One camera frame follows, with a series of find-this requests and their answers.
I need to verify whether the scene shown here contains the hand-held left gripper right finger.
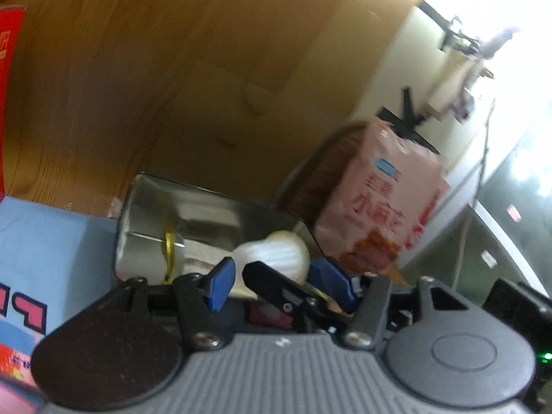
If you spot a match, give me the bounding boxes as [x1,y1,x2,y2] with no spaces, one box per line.
[309,258,469,349]

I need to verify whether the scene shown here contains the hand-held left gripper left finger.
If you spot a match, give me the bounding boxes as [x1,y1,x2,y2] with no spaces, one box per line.
[98,258,236,353]

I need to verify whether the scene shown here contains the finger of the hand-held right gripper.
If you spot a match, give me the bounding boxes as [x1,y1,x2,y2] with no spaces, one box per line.
[242,261,346,334]

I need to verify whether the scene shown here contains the white ribbed round snack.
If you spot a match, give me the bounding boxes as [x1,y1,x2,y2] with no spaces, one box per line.
[232,230,311,286]

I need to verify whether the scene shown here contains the dark cardboard box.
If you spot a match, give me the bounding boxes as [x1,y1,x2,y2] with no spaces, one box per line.
[113,172,322,303]

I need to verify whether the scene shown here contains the yellow ribbon loop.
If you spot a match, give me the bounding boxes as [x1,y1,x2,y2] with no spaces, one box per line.
[163,221,178,283]

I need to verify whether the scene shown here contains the pink snack bag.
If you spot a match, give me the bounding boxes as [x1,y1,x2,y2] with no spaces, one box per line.
[314,120,451,274]

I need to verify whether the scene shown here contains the brown seat cushion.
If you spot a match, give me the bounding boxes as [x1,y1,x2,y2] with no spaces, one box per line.
[274,124,372,229]

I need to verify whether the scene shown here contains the black tape strip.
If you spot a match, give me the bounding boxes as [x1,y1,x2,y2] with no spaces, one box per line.
[400,87,425,132]
[376,106,441,156]
[419,0,460,31]

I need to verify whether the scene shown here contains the printed cartoon blanket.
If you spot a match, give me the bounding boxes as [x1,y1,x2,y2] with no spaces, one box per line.
[0,196,124,414]

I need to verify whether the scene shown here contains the wood-grain board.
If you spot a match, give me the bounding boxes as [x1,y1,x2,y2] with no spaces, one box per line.
[0,0,420,225]

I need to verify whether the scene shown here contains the white power socket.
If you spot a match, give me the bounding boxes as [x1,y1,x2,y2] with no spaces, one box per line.
[425,62,494,118]

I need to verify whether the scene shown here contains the red gift box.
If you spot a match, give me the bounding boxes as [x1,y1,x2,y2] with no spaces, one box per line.
[0,3,27,197]

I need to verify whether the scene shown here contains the white window frame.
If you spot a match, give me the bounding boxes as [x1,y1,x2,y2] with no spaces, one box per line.
[401,116,552,303]

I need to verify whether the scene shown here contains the white cable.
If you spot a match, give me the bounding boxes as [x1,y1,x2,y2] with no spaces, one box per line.
[455,97,496,287]

